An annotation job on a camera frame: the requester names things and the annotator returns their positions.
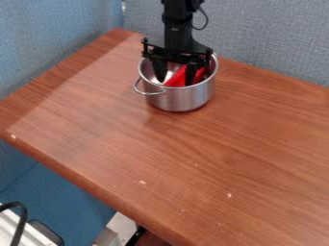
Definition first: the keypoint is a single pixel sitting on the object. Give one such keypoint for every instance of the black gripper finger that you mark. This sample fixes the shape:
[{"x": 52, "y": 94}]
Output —
[
  {"x": 159, "y": 66},
  {"x": 191, "y": 68}
]

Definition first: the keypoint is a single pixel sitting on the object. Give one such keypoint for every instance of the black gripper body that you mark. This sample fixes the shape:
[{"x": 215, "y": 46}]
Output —
[{"x": 176, "y": 45}]

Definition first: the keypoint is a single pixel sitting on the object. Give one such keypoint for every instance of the red plastic block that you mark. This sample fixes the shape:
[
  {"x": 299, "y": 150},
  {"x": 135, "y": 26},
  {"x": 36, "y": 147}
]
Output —
[{"x": 176, "y": 79}]

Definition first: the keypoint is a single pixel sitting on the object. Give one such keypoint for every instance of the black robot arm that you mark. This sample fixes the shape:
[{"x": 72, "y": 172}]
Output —
[{"x": 179, "y": 11}]

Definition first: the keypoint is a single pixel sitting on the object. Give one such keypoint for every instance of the white and black box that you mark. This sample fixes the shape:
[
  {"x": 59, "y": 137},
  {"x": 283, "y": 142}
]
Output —
[{"x": 23, "y": 232}]

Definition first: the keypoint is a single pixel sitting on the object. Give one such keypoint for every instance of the metal pot with handle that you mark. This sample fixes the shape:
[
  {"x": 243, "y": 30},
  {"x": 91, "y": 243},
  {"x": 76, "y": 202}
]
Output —
[{"x": 175, "y": 98}]

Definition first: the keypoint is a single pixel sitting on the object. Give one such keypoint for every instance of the black table leg frame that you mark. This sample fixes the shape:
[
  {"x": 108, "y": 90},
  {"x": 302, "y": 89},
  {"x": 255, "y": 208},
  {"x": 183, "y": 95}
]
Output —
[{"x": 135, "y": 236}]

